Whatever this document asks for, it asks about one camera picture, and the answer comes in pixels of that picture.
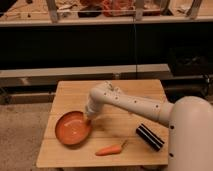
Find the orange ceramic bowl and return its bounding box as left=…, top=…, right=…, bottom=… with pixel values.
left=55, top=111, right=92, bottom=145

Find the black object on shelf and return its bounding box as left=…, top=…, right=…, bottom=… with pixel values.
left=78, top=6, right=102, bottom=18

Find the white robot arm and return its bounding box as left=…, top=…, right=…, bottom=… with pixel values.
left=85, top=82, right=213, bottom=171

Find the black striped box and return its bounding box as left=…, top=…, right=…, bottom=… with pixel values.
left=135, top=124, right=164, bottom=151

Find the wooden table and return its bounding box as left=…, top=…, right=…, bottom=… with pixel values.
left=36, top=81, right=168, bottom=168

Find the grey metal bench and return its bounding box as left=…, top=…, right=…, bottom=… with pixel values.
left=0, top=64, right=170, bottom=87

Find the red cloth on shelf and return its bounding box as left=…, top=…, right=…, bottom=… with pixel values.
left=101, top=0, right=135, bottom=17

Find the orange carrot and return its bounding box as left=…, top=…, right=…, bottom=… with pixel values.
left=95, top=141, right=127, bottom=156

